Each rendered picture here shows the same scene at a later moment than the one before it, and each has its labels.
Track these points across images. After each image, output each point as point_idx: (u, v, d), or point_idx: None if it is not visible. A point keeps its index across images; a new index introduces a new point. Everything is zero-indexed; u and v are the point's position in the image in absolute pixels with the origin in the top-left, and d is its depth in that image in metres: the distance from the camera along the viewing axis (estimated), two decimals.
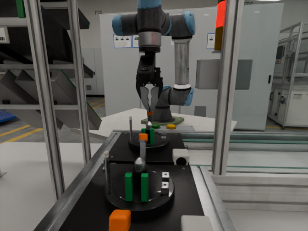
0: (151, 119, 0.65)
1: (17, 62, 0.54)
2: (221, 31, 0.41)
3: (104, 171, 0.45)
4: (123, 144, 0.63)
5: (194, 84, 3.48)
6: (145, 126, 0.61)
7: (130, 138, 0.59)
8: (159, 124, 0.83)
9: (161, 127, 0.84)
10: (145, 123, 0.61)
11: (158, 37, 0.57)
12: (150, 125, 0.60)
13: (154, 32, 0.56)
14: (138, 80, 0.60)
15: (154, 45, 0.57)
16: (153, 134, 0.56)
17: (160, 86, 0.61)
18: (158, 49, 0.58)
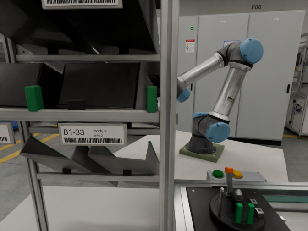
0: (231, 178, 0.55)
1: None
2: None
3: None
4: (204, 214, 0.51)
5: (209, 92, 3.36)
6: (235, 196, 0.49)
7: (219, 213, 0.47)
8: (222, 172, 0.72)
9: (224, 175, 0.72)
10: (234, 192, 0.49)
11: None
12: (241, 195, 0.49)
13: None
14: None
15: None
16: (253, 213, 0.45)
17: None
18: None
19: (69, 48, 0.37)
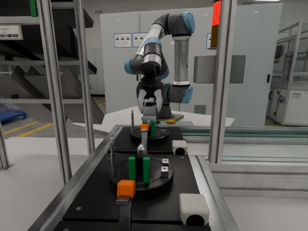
0: None
1: (25, 58, 0.57)
2: (216, 29, 0.44)
3: (108, 159, 0.49)
4: (125, 136, 0.66)
5: (194, 83, 3.51)
6: None
7: (132, 131, 0.62)
8: (159, 120, 0.87)
9: (161, 122, 0.87)
10: None
11: (159, 59, 0.73)
12: None
13: (156, 55, 0.73)
14: (140, 84, 0.67)
15: (156, 62, 0.72)
16: (154, 127, 0.60)
17: (162, 88, 0.66)
18: (158, 66, 0.72)
19: None
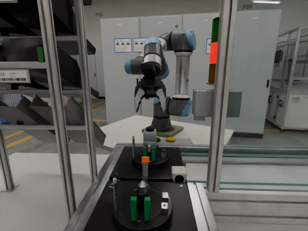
0: None
1: (30, 87, 0.60)
2: (213, 68, 0.46)
3: (111, 189, 0.51)
4: (126, 159, 0.68)
5: (194, 88, 3.53)
6: None
7: (133, 155, 0.64)
8: (159, 138, 0.89)
9: (161, 140, 0.89)
10: None
11: (159, 59, 0.73)
12: None
13: (156, 55, 0.73)
14: (140, 83, 0.68)
15: (156, 62, 0.72)
16: (154, 152, 0.62)
17: (162, 87, 0.67)
18: (158, 66, 0.72)
19: (15, 32, 0.55)
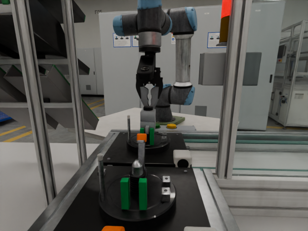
0: None
1: (7, 57, 0.50)
2: (227, 21, 0.37)
3: None
4: (121, 144, 0.59)
5: (195, 83, 3.44)
6: None
7: (128, 139, 0.55)
8: (159, 124, 0.80)
9: (161, 127, 0.80)
10: None
11: (158, 37, 0.57)
12: None
13: (154, 32, 0.56)
14: (138, 80, 0.60)
15: (154, 45, 0.57)
16: (153, 134, 0.53)
17: (160, 86, 0.61)
18: (158, 49, 0.58)
19: None
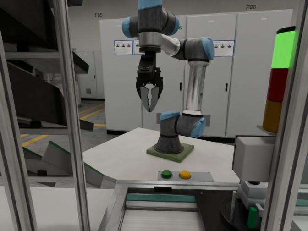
0: None
1: None
2: (278, 109, 0.28)
3: None
4: (214, 218, 0.49)
5: None
6: None
7: (231, 218, 0.45)
8: (171, 172, 0.71)
9: (173, 175, 0.71)
10: None
11: (159, 37, 0.57)
12: None
13: (155, 32, 0.56)
14: (138, 80, 0.60)
15: (155, 45, 0.57)
16: None
17: (160, 86, 0.61)
18: (158, 49, 0.58)
19: None
